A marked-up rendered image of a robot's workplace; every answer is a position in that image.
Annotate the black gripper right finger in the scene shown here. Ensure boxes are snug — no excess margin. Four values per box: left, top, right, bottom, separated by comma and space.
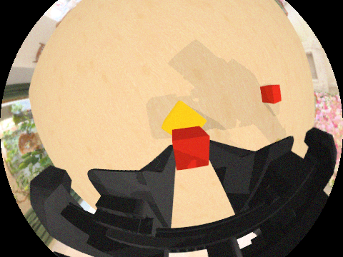
209, 135, 294, 214

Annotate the red cube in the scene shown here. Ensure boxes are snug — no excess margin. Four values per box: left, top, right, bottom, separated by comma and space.
172, 126, 209, 171
260, 85, 282, 104

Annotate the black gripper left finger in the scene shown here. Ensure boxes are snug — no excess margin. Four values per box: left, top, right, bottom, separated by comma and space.
87, 145, 177, 228

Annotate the yellow cube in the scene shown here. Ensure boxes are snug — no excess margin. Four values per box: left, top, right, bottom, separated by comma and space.
161, 101, 206, 135

